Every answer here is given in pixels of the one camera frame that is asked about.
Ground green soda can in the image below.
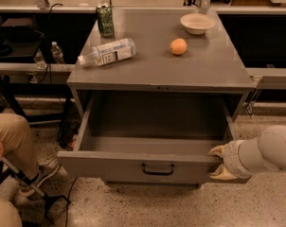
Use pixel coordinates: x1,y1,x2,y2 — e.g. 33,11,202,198
96,3,115,38

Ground clear plastic water bottle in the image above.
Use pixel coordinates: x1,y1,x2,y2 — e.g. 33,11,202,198
78,38,136,66

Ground grey top drawer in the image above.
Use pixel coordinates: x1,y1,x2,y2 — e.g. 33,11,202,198
58,91,236,186

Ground black floor cable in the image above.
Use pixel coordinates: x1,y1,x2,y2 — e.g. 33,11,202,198
63,177,79,227

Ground white paper bowl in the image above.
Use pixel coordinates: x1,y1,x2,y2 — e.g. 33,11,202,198
180,13,215,35

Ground orange fruit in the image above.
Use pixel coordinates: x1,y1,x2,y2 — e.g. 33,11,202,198
170,38,188,56

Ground person leg in khaki trousers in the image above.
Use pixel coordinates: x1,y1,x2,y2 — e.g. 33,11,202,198
0,113,39,180

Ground red apple on floor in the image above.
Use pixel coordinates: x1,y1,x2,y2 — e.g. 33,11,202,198
69,135,77,149

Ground small standing water bottle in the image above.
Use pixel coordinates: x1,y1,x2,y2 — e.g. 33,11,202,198
51,42,65,64

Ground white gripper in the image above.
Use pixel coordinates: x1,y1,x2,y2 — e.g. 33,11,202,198
209,139,260,181

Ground grey metal drawer cabinet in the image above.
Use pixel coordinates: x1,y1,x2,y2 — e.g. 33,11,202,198
66,7,256,189

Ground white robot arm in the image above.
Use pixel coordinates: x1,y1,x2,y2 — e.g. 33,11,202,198
209,125,286,181

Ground black grabber stick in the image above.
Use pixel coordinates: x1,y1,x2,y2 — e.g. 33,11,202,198
2,157,70,224

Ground grey sneaker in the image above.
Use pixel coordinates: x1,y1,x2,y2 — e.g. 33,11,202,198
19,158,61,197

